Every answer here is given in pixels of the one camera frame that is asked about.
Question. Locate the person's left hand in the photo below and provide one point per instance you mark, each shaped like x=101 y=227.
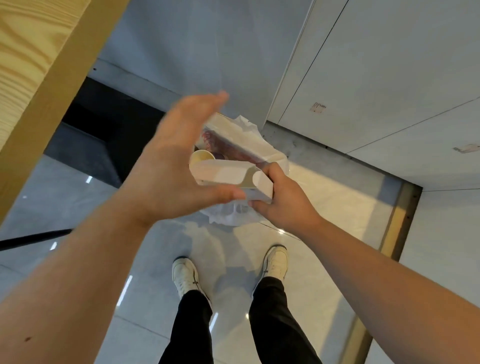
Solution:
x=165 y=176

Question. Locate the torn wall sticker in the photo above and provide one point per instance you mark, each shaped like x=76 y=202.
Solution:
x=468 y=148

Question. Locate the person's white shoe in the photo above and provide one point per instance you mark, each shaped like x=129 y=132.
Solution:
x=276 y=262
x=185 y=275

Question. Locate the small wall sticker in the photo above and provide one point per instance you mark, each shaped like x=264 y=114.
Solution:
x=318 y=107

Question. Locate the person's right hand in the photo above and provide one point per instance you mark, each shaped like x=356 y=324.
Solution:
x=290 y=206

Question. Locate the metal floor threshold strip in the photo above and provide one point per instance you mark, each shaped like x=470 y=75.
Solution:
x=397 y=225

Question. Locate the person's trouser leg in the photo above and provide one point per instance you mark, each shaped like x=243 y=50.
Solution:
x=191 y=330
x=277 y=322

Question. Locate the person's right thumb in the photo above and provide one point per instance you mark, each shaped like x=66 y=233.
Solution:
x=259 y=206

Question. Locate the person's right forearm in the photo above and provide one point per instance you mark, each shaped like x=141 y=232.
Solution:
x=386 y=296

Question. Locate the trash bin with white bag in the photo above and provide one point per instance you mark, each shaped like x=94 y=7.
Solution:
x=258 y=144

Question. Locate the paper cup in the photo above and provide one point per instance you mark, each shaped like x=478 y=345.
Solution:
x=200 y=156

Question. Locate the light wooden table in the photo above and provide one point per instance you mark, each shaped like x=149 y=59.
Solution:
x=33 y=82

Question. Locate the white cardboard box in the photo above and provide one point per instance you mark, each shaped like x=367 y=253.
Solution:
x=225 y=174

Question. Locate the black rod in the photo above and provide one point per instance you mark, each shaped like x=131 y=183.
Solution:
x=33 y=238

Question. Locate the person's left trouser leg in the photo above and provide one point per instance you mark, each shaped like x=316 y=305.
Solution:
x=191 y=330

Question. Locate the person's white left shoe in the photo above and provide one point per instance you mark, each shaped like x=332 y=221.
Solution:
x=185 y=275

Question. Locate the red food wrapper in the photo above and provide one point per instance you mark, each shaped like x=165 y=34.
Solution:
x=228 y=146

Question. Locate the person's white right shoe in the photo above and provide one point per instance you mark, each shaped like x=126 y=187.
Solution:
x=276 y=262

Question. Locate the person's left thumb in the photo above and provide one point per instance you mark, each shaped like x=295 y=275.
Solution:
x=225 y=195

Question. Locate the person's right trouser leg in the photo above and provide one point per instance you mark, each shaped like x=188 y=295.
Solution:
x=277 y=322

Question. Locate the person's left forearm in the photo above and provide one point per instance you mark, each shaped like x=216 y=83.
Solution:
x=71 y=281

